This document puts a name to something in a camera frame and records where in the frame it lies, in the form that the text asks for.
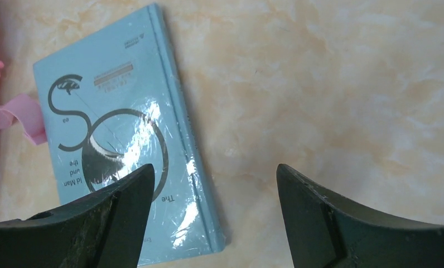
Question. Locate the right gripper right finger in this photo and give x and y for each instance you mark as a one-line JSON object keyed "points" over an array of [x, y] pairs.
{"points": [[327, 229]]}

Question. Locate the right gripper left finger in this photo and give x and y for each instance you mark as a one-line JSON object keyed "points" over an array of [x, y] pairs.
{"points": [[102, 229]]}

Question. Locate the light blue book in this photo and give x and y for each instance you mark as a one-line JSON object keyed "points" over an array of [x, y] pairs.
{"points": [[112, 102]]}

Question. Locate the pink student backpack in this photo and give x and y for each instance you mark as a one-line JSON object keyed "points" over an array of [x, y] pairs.
{"points": [[27, 112]]}

